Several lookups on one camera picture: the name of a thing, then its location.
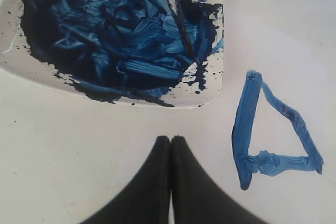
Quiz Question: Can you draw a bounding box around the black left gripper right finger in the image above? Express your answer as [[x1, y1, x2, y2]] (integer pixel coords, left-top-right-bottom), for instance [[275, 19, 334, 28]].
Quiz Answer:
[[171, 136, 264, 224]]

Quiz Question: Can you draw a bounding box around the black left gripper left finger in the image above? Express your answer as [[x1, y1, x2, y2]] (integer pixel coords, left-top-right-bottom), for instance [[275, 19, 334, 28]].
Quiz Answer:
[[83, 136, 170, 224]]

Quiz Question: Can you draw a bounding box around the white paper sheet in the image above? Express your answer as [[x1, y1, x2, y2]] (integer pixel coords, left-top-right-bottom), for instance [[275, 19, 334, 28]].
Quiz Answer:
[[147, 0, 335, 223]]

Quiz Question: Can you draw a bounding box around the white tray with blue paint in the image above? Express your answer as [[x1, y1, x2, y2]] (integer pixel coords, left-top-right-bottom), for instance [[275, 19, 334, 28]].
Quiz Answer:
[[1, 0, 224, 108]]

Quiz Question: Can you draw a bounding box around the black paintbrush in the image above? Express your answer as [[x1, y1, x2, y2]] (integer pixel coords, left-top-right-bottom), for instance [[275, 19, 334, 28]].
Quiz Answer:
[[166, 0, 193, 56]]

